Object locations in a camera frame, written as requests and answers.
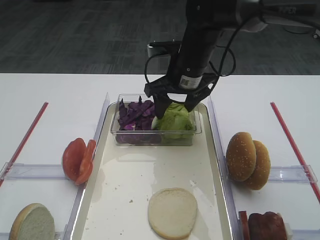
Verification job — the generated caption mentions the rear sesame bun top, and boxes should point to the rear sesame bun top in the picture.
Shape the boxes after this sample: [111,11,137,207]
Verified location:
[243,140,271,191]

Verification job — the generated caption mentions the cream metal tray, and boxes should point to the cream metal tray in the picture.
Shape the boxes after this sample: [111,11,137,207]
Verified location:
[72,103,233,240]

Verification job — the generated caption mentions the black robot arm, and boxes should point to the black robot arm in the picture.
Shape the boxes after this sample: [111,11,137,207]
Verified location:
[144,0,320,119]

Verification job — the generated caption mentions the purple cabbage pieces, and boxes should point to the purple cabbage pieces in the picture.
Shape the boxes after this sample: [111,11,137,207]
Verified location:
[117,96,156,131]

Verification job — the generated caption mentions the clear plastic salad box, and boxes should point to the clear plastic salad box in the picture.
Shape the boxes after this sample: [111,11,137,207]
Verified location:
[110,94,202,146]

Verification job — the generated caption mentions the inner tomato slice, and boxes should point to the inner tomato slice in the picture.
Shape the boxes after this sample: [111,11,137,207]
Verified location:
[75,139,96,185]

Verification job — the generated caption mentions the right red rail strip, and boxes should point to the right red rail strip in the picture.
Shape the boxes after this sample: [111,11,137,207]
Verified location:
[270,102,320,202]

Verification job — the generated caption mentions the dark meat patty stack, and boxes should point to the dark meat patty stack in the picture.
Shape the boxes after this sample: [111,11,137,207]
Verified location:
[248,211,288,240]

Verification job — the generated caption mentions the left red rail strip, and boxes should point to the left red rail strip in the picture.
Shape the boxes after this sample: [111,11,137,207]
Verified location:
[0,102,49,186]

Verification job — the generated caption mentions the clear rail behind bun half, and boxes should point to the clear rail behind bun half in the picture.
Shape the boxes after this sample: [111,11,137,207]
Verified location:
[54,231,65,240]

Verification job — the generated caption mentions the bun bottom on tray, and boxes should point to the bun bottom on tray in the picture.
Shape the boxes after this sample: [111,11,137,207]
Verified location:
[147,187,198,240]

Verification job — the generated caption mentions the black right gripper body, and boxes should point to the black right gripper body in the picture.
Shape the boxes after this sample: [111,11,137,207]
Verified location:
[144,73,219,102]

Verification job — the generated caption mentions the front sesame bun top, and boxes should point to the front sesame bun top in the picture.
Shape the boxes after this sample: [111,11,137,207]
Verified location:
[226,132,257,182]

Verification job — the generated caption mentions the clear rail behind tomato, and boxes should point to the clear rail behind tomato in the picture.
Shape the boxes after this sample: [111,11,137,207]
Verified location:
[0,162,67,180]

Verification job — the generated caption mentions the red rail strip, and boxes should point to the red rail strip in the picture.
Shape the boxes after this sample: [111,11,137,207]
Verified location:
[0,102,49,186]
[270,102,320,202]

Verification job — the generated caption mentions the white pusher block patties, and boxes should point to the white pusher block patties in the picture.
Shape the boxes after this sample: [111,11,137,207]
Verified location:
[284,222,293,240]

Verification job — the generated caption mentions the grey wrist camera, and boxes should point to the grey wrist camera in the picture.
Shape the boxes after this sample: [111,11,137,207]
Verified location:
[147,39,182,58]

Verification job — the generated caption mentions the green lettuce pile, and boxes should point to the green lettuce pile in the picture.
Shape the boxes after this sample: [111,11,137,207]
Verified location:
[151,102,195,145]

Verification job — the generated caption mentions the clear rail behind patties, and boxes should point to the clear rail behind patties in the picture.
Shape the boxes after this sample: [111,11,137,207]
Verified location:
[292,229,320,240]

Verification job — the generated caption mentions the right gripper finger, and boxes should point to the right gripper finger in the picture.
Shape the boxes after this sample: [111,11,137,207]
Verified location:
[152,94,171,119]
[184,94,200,112]

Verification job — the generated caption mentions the tomato slice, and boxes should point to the tomato slice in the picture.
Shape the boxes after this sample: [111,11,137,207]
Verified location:
[75,139,96,185]
[62,138,86,182]

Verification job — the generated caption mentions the right long clear rail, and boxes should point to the right long clear rail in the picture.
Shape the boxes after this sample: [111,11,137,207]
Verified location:
[208,96,243,240]

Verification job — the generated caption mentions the outer tomato slice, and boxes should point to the outer tomato slice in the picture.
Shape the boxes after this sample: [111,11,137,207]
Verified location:
[62,138,86,182]

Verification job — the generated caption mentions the clear rail behind sesame buns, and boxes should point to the clear rail behind sesame buns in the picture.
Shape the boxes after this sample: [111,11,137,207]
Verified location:
[268,165,318,184]

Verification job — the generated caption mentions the red sausage slice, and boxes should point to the red sausage slice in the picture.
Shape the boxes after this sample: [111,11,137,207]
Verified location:
[238,211,250,240]

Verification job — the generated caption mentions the sesame bun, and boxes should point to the sesame bun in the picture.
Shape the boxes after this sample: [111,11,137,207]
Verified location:
[226,132,257,182]
[243,140,271,191]

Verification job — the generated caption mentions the upright bun half left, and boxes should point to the upright bun half left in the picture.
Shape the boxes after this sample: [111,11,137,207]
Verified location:
[8,203,56,240]

